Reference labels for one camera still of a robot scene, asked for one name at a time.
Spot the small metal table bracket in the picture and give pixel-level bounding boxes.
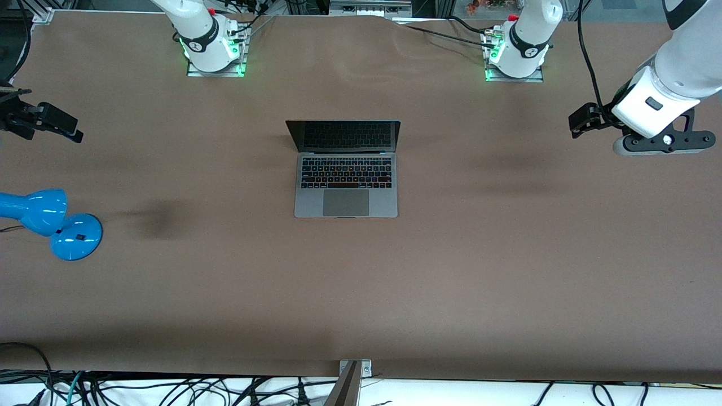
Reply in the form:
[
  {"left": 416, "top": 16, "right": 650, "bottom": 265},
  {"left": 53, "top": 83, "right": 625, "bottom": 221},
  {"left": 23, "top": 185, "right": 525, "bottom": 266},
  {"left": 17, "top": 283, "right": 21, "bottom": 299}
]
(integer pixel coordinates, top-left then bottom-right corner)
[{"left": 338, "top": 359, "right": 373, "bottom": 378}]

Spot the thick black floor cable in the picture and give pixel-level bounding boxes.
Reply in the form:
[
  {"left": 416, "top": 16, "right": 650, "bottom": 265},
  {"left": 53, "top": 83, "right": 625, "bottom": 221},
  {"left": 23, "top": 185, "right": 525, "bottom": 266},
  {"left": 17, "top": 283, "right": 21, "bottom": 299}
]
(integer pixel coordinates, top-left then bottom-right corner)
[{"left": 0, "top": 342, "right": 54, "bottom": 406}]

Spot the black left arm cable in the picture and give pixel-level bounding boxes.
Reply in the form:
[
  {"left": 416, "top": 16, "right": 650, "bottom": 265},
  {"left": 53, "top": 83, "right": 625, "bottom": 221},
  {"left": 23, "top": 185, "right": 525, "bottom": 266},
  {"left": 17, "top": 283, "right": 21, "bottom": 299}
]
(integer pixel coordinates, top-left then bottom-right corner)
[{"left": 576, "top": 0, "right": 615, "bottom": 122}]

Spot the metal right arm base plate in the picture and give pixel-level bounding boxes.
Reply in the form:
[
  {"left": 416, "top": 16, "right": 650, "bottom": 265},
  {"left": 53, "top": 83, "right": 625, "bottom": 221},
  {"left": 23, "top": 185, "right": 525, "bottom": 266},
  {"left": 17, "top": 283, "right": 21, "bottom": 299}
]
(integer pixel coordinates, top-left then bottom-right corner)
[{"left": 186, "top": 25, "right": 249, "bottom": 78}]

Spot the dark metal beam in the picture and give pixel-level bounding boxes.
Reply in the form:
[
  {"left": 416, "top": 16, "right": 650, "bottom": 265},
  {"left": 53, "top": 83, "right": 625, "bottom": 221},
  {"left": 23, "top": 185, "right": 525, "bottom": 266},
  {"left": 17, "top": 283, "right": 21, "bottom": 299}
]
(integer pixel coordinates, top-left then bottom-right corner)
[{"left": 323, "top": 361, "right": 362, "bottom": 406}]

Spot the brown table cover sheet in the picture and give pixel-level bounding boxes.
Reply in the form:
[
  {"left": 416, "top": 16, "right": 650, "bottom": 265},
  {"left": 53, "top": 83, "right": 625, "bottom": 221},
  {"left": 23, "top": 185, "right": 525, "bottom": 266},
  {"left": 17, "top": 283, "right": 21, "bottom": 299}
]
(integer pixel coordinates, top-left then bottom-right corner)
[{"left": 0, "top": 10, "right": 722, "bottom": 385}]

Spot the aluminium frame profile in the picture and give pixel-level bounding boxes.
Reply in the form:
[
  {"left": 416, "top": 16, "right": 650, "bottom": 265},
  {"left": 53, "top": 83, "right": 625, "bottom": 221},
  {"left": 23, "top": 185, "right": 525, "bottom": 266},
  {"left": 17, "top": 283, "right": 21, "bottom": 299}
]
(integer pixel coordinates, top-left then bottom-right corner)
[{"left": 17, "top": 0, "right": 55, "bottom": 24}]

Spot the teal floor cable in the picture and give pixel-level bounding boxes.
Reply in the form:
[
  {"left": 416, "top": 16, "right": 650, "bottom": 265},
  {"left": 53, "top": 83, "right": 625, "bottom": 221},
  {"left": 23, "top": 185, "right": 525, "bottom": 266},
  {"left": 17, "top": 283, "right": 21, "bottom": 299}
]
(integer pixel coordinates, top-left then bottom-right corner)
[{"left": 65, "top": 370, "right": 86, "bottom": 406}]

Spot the short black table cable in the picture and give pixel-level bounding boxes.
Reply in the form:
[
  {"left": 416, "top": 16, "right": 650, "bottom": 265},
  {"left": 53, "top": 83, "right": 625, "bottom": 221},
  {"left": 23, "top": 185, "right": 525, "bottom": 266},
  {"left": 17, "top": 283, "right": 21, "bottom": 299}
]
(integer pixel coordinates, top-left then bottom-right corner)
[{"left": 448, "top": 16, "right": 487, "bottom": 36}]

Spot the grey laptop with black keyboard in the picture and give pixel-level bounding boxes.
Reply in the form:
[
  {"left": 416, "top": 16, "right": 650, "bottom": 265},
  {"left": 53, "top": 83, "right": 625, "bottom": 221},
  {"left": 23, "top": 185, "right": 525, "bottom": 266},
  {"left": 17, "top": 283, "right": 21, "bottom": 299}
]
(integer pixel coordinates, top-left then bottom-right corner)
[{"left": 285, "top": 120, "right": 402, "bottom": 219}]

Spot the long black table cable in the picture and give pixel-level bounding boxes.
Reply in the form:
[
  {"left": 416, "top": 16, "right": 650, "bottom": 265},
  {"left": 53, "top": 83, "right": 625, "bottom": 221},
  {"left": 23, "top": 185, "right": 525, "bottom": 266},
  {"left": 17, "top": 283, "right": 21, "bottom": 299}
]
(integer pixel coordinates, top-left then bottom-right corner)
[{"left": 403, "top": 24, "right": 490, "bottom": 48}]

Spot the black base cable bundle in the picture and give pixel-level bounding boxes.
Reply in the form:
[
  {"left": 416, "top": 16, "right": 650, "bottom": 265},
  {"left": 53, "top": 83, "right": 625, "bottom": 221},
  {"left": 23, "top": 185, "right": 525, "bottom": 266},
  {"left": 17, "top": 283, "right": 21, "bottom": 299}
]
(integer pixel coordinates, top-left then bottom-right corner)
[{"left": 227, "top": 0, "right": 271, "bottom": 40}]

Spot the blue desk lamp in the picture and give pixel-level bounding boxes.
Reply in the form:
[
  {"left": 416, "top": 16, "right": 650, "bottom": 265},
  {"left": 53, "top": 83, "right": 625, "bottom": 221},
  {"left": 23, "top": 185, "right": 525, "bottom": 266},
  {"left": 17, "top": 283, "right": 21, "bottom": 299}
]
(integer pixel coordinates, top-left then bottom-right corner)
[{"left": 0, "top": 188, "right": 104, "bottom": 262}]

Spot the grey metal equipment box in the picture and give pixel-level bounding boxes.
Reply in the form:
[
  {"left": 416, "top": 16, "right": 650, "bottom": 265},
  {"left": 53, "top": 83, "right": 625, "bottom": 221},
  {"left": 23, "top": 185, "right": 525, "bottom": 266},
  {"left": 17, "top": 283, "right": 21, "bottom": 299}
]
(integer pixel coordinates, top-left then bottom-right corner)
[{"left": 329, "top": 0, "right": 413, "bottom": 19}]

